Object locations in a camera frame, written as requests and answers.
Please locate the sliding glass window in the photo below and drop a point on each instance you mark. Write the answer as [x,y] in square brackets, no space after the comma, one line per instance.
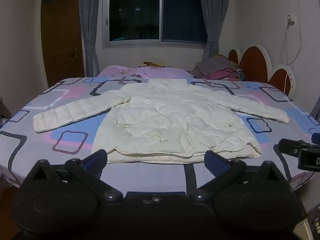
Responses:
[155,15]

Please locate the white wall socket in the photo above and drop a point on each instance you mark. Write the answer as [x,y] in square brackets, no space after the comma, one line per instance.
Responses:
[290,20]

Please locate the grey appliance with buttons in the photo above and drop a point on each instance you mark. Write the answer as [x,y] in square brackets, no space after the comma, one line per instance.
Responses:
[308,227]

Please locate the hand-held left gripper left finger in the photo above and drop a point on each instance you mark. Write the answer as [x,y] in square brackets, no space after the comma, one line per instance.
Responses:
[95,159]

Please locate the brown wooden door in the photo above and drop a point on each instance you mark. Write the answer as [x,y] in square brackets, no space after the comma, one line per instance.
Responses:
[61,35]

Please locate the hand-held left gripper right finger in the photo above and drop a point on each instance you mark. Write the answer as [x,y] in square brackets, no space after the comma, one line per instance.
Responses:
[215,159]

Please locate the patterned bed sheet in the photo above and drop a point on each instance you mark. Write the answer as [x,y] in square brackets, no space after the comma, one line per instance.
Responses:
[140,172]

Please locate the pink pillow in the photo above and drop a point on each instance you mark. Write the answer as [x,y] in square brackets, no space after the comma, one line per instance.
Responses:
[147,73]

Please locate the red and white headboard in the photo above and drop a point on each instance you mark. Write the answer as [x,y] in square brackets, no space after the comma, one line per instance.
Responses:
[255,65]

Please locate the pile of folded clothes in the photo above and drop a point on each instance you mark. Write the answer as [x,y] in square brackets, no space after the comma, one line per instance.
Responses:
[217,70]

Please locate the yellow cloth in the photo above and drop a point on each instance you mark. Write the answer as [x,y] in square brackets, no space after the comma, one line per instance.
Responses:
[152,64]

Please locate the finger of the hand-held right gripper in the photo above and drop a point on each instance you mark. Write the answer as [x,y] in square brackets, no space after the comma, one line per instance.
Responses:
[291,148]
[316,138]

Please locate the white puffer jacket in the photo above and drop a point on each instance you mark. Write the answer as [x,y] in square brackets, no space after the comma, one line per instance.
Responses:
[170,120]

